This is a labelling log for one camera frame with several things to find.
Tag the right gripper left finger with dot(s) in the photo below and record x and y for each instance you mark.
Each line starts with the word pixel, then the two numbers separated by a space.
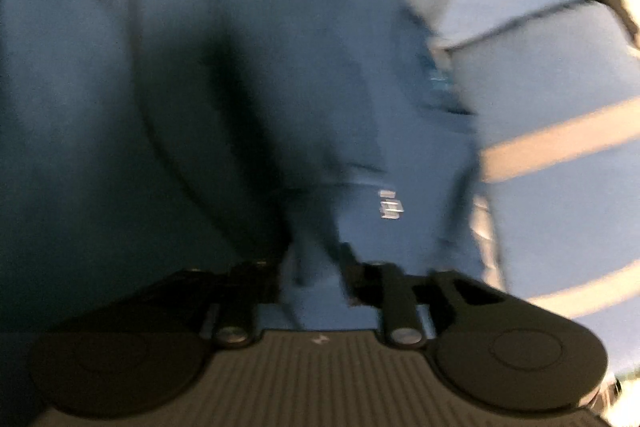
pixel 232 302

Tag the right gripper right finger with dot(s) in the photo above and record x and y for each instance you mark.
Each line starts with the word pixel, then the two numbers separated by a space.
pixel 385 287

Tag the dark blue sweatshirt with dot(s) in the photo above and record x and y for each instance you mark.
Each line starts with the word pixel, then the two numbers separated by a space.
pixel 140 137

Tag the right blue striped pillow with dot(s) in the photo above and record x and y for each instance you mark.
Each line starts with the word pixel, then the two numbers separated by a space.
pixel 556 98

